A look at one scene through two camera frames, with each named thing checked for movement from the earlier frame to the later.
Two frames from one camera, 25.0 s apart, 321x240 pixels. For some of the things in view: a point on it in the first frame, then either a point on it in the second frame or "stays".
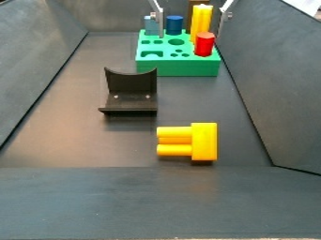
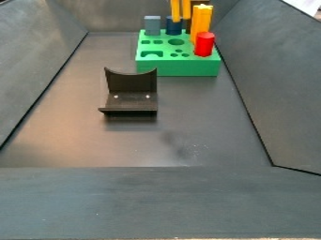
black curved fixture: x=131 y=93 stays
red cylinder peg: x=203 y=43 stays
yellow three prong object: x=195 y=141 → x=175 y=9
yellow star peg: x=202 y=18 stays
